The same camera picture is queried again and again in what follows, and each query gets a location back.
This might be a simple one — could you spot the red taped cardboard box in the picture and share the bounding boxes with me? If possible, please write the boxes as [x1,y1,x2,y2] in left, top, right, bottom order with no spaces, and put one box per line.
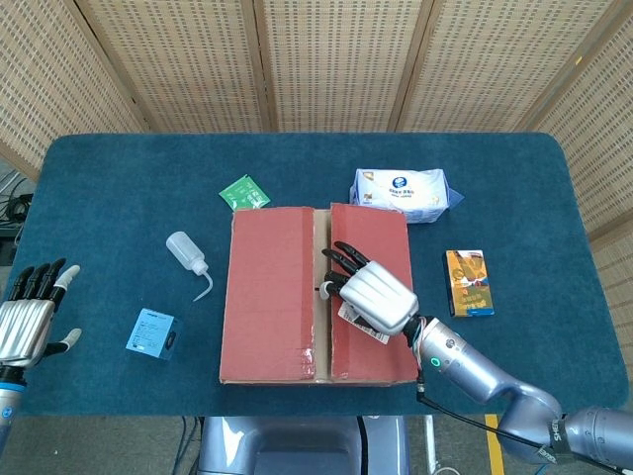
[219,201,421,386]

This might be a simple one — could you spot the woven wooden folding screen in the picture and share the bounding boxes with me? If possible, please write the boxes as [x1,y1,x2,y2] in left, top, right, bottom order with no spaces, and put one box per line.
[0,0,633,238]

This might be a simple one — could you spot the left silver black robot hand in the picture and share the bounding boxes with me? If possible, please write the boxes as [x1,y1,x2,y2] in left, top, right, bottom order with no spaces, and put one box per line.
[0,257,83,370]

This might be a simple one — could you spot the white plastic squeeze bottle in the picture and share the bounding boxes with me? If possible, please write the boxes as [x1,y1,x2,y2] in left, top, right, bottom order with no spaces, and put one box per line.
[165,231,214,303]

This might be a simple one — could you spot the light blue speaker carton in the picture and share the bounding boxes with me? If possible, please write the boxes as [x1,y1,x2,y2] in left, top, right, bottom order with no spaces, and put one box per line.
[125,307,182,360]

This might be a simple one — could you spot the green sachet packet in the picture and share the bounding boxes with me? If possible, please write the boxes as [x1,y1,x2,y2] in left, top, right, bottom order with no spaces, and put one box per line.
[218,173,272,213]

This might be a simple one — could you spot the white blue tissue pack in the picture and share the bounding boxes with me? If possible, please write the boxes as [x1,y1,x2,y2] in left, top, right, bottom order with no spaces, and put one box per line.
[348,167,466,227]

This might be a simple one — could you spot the orange yellow printed carton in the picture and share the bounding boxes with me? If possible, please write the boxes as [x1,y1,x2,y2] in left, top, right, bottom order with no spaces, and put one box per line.
[444,248,496,318]

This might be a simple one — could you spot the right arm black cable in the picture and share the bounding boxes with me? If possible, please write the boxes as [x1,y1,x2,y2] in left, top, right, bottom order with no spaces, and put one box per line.
[414,380,555,449]

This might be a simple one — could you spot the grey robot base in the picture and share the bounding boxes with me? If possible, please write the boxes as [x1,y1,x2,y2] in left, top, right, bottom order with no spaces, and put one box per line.
[197,415,411,475]

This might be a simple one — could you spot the black cable bundle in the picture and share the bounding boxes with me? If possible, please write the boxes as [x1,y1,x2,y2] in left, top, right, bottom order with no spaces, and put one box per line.
[0,172,34,248]

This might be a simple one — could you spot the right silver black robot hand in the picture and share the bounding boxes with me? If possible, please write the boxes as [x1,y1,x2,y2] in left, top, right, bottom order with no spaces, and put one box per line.
[319,240,420,336]

